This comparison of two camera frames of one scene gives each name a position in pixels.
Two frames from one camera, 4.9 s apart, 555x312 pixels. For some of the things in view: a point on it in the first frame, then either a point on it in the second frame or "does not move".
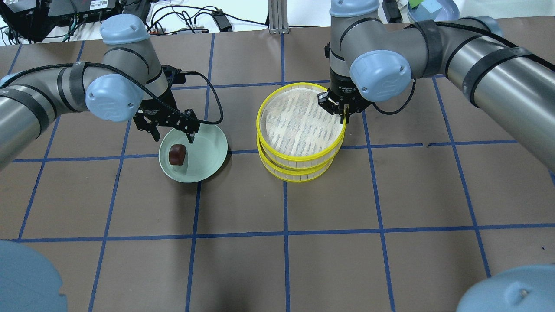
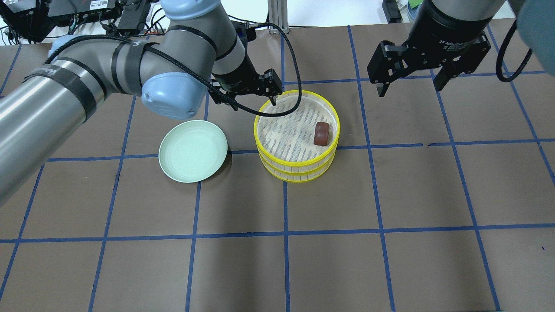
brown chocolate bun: [177, 154] -> [321, 133]
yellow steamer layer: [294, 129] does not move
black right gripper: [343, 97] -> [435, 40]
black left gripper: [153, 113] -> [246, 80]
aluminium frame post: [278, 22] does not move
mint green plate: [204, 157] does not move
